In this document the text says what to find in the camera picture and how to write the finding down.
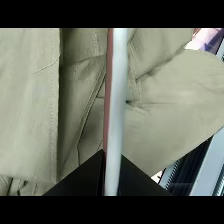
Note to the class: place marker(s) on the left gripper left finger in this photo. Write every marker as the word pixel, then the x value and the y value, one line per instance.
pixel 86 180

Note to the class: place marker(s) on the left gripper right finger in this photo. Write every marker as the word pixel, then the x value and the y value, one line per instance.
pixel 136 183

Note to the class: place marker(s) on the white clothes hanger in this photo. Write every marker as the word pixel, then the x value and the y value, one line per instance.
pixel 116 100

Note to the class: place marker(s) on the khaki long-sleeved shirt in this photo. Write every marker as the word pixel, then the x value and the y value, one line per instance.
pixel 30 100

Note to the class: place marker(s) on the silver frame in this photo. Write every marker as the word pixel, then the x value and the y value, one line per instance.
pixel 208 166

